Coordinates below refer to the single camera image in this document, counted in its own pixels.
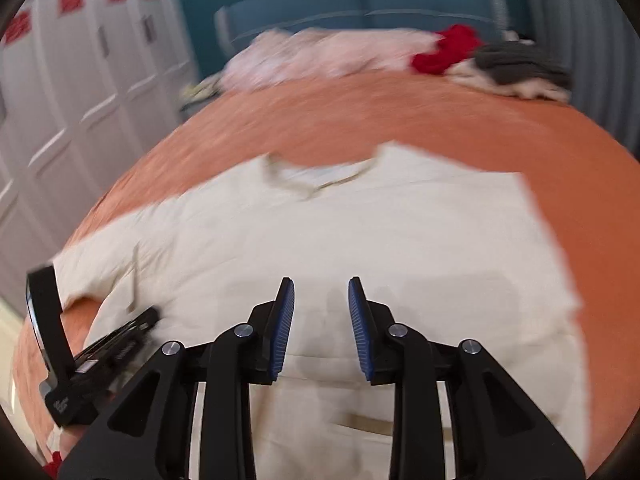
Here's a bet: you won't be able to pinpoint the orange plush bed blanket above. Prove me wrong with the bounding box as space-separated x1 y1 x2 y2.
62 73 639 472

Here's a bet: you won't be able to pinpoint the blue-grey curtain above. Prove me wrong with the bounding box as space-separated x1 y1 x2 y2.
527 0 639 155

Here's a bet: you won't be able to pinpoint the white wardrobe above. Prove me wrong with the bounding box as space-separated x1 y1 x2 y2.
1 0 196 315

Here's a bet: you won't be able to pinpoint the cream quilted jacket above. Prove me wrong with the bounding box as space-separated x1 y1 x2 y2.
54 143 589 479

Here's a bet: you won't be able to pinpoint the dark grey garment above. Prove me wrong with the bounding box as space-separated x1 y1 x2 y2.
473 41 573 90

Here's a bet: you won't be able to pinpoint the blue padded headboard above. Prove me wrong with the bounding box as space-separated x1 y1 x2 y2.
214 0 510 58

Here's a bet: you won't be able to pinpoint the red garment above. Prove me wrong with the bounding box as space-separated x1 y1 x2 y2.
410 24 485 76

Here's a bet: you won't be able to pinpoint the pink lace garment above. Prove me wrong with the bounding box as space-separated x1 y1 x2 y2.
220 28 442 92

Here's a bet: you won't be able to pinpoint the items on nightstand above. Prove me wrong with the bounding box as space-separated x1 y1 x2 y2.
180 73 221 110

